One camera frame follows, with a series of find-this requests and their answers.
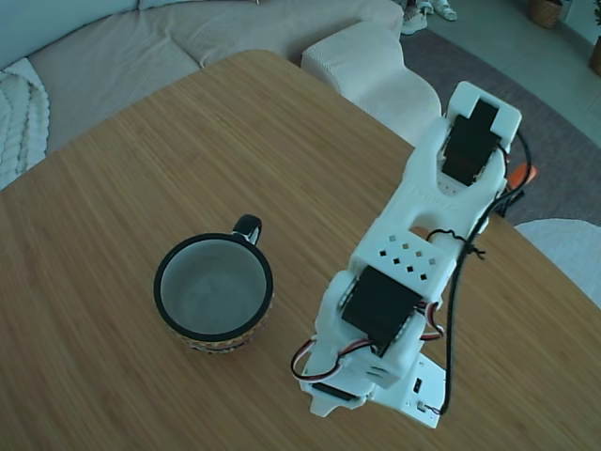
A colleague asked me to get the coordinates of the brown wicker basket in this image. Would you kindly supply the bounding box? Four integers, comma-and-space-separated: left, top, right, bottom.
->
529, 0, 563, 30

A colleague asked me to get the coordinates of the grey floor rug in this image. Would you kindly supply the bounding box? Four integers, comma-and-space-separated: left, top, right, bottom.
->
401, 30, 601, 227

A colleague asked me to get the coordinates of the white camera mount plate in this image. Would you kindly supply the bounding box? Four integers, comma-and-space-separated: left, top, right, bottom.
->
382, 350, 447, 429

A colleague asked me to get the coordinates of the white round ottoman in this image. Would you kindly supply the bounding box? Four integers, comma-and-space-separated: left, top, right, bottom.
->
514, 218, 601, 311

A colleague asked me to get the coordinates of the white sneaker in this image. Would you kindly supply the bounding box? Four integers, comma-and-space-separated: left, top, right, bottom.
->
401, 0, 429, 35
429, 0, 459, 23

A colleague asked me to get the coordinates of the red white black servo wire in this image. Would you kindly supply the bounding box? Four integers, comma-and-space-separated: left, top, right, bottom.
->
415, 303, 446, 342
289, 335, 375, 382

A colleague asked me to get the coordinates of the white knit blanket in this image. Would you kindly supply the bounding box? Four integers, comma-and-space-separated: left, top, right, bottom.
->
0, 58, 52, 192

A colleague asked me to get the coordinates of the colourful painted ceramic cup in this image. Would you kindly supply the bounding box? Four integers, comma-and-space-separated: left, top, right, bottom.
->
153, 213, 276, 357

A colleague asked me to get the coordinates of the orange black table clamp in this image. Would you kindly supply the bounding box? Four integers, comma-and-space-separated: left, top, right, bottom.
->
492, 163, 537, 218

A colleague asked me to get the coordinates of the black camera cable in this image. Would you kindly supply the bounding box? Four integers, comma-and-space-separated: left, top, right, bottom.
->
422, 131, 536, 417

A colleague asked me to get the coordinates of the large fabric sofa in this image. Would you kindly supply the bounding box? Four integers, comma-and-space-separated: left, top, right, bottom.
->
0, 0, 405, 189

